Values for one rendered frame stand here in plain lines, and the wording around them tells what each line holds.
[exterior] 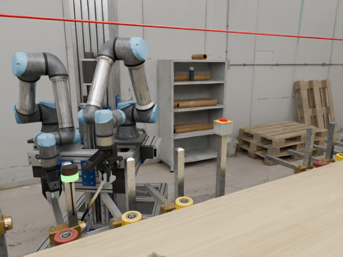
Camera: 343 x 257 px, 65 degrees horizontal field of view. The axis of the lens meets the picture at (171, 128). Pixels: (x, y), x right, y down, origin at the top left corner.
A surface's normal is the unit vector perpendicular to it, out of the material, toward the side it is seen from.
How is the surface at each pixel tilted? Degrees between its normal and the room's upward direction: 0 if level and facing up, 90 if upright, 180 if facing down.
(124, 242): 0
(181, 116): 90
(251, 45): 90
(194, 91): 90
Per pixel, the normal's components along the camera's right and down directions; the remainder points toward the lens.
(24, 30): 0.44, 0.21
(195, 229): 0.00, -0.97
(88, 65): -0.07, 0.23
